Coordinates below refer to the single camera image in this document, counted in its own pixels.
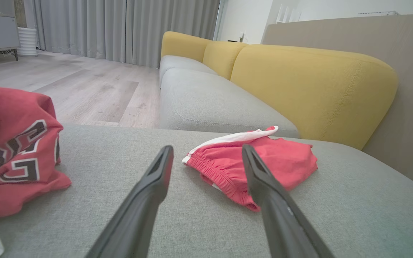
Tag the red basketball jersey white trim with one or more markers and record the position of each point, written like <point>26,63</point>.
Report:
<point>23,107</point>

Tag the grey sofa seat cushion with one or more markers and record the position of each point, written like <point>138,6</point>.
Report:
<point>206,104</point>
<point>177,62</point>

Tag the white ribbed plant pot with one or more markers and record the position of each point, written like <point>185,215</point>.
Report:
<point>27,41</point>

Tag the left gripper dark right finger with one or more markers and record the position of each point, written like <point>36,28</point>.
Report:
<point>281,222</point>

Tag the grey pleated curtain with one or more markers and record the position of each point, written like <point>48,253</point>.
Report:
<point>120,28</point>

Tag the beige partition panel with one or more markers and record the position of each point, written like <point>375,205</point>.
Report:
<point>407,53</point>

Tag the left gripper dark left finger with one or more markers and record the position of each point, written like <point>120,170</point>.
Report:
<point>138,211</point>

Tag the yellow sofa back cushion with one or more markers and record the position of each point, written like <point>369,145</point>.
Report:
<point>314,89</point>
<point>221,57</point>
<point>181,44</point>

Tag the red shorts white stripe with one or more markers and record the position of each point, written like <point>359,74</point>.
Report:
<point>292,161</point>

